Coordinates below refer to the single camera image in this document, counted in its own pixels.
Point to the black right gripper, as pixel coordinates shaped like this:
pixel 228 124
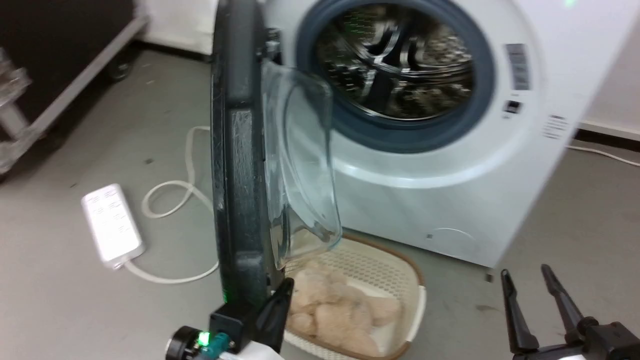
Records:
pixel 610 342

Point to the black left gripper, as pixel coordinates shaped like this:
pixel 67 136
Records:
pixel 232 322

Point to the dark washing machine door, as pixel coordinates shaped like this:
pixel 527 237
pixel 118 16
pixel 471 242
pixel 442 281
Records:
pixel 240 175

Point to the white front-load washing machine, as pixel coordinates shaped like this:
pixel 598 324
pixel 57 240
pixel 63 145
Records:
pixel 425 200

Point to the black door latch socket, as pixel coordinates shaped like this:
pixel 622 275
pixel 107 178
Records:
pixel 512 106

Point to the grey rubber door gasket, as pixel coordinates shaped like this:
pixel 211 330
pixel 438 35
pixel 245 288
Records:
pixel 480 90

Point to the steel washing machine drum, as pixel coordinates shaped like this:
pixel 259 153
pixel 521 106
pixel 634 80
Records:
pixel 400 60

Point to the beige plush toy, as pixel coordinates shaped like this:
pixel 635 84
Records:
pixel 340 310

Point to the cream perforated laundry basket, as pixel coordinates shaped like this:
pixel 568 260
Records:
pixel 380 265

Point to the white power strip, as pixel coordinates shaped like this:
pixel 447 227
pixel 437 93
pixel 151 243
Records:
pixel 112 225

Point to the grey rectangular sticker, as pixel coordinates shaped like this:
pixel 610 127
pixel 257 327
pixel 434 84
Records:
pixel 517 66

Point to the black caster wheel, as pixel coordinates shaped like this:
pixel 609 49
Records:
pixel 120 65

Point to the black flight case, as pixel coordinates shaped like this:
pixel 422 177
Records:
pixel 55 50

